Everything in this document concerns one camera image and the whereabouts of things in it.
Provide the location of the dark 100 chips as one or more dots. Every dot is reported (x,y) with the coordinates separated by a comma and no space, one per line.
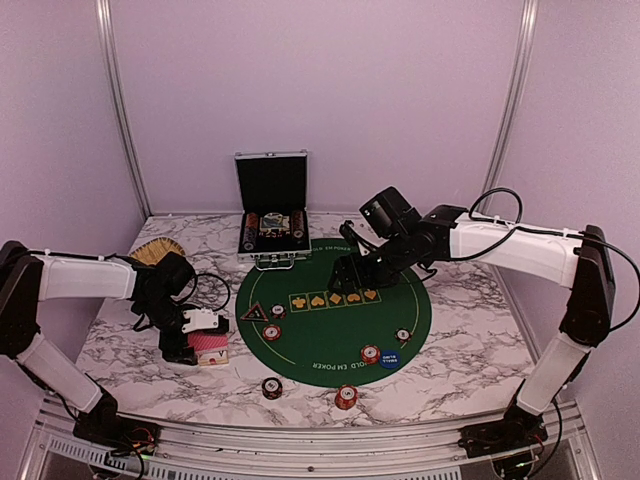
(403,335)
(278,311)

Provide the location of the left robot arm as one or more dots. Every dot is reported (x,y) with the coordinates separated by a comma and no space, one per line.
(30,278)

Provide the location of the red 5 chip stack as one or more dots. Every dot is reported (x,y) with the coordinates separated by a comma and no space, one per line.
(346,397)

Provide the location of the aluminium poker chip case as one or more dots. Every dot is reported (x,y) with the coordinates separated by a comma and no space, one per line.
(273,182)

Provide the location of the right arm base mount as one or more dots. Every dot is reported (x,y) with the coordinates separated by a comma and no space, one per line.
(500,436)

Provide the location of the brown purple chip row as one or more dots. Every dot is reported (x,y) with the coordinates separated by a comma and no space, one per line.
(250,232)

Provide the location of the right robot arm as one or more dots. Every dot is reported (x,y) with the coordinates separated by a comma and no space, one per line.
(578,261)

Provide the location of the left aluminium frame post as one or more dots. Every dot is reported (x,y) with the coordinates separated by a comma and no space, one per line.
(108,45)

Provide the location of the dark brown chip row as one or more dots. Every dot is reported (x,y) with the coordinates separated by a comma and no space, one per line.
(298,223)

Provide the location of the aluminium frame post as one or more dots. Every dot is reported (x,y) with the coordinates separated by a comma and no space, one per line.
(108,45)
(514,95)

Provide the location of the round green poker mat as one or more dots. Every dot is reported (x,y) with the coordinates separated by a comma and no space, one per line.
(323,333)

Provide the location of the black triangular all-in button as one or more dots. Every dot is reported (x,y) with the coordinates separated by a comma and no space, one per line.
(255,314)

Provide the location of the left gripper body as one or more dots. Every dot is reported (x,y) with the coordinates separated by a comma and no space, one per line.
(159,314)

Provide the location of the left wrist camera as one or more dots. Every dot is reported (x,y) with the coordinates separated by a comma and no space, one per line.
(203,319)

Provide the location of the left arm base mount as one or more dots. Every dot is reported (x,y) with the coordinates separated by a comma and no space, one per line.
(125,435)

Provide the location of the woven bamboo tray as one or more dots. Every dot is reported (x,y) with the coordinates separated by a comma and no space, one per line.
(155,250)

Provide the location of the right aluminium frame post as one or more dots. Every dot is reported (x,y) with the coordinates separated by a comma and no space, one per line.
(514,95)

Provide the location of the card deck box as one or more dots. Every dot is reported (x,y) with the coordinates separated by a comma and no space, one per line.
(213,358)

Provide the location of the blue small blind button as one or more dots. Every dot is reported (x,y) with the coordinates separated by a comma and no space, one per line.
(389,359)

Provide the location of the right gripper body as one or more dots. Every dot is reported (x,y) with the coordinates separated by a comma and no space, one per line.
(395,259)

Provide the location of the blue card deck in case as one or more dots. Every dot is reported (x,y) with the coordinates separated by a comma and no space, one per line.
(274,225)

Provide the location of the red-backed card deck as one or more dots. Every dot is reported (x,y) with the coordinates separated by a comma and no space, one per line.
(202,341)

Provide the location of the dark 100 chip stack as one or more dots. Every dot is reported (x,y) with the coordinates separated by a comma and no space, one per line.
(271,388)

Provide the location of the red 5 chips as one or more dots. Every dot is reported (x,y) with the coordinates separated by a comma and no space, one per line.
(271,332)
(370,354)

